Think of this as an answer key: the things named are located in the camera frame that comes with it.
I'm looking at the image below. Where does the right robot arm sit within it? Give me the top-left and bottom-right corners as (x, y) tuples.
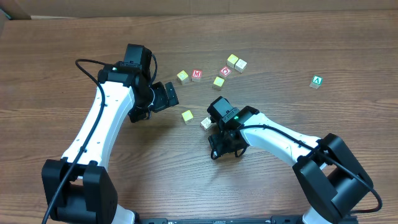
(207, 96), (374, 223)

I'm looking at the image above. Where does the plain wooden block top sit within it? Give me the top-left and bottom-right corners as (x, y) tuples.
(234, 58), (247, 73)

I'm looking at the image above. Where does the wooden letter E block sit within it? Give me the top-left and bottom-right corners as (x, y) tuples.
(200, 117), (214, 131)

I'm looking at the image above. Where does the yellow block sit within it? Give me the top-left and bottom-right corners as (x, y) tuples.
(177, 70), (190, 85)
(226, 54), (239, 68)
(213, 77), (225, 90)
(182, 110), (193, 124)

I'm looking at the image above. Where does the green letter V block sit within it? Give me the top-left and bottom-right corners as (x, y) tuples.
(310, 75), (323, 89)

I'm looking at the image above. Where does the red letter M block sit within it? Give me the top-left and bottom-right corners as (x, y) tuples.
(192, 69), (203, 82)

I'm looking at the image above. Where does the yellow block top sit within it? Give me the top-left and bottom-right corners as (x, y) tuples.
(226, 54), (239, 68)

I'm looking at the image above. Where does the red letter C block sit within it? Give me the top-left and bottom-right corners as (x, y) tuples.
(219, 66), (232, 79)

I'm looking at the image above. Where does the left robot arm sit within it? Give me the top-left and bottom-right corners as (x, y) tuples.
(41, 44), (178, 224)

